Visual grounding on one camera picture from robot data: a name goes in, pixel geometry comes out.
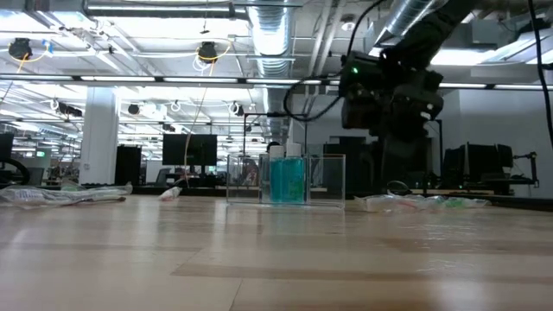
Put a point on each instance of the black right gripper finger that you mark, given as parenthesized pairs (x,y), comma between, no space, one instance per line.
(419,168)
(393,168)

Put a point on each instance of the orange and white toothbrush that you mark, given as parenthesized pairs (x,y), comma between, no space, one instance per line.
(389,204)
(170,193)

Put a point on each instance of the green and white toothbrush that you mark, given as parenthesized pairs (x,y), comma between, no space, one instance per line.
(458,202)

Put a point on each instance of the blue mouthwash bottle white cap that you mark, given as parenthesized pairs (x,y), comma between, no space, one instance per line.
(295,177)
(277,177)

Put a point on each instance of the clear plastic bag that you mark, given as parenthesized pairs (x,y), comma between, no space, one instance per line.
(43,196)

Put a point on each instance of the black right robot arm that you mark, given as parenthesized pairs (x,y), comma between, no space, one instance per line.
(427,30)

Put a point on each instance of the black low cabinet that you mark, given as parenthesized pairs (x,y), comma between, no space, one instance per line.
(345,164)

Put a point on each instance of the black robot workstation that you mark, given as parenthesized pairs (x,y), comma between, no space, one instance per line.
(479,162)

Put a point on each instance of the clear acrylic organizer box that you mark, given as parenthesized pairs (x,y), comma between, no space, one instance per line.
(328,181)

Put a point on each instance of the person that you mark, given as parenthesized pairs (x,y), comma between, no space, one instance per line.
(273,144)

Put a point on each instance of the black monitor screen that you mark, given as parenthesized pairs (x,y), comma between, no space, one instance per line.
(190,149)

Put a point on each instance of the black tall cabinet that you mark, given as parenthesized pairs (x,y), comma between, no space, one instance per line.
(128,166)

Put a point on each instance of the white square pillar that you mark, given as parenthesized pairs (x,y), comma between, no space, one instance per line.
(99,138)

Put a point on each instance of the green exit sign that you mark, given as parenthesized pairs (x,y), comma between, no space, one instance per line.
(40,154)

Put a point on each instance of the silver ventilation duct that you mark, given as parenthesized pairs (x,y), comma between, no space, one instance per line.
(272,34)
(402,17)

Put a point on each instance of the black aluminium table frame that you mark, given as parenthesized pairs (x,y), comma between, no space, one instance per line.
(518,201)

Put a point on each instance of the black rig frame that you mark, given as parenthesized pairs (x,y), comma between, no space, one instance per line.
(276,114)

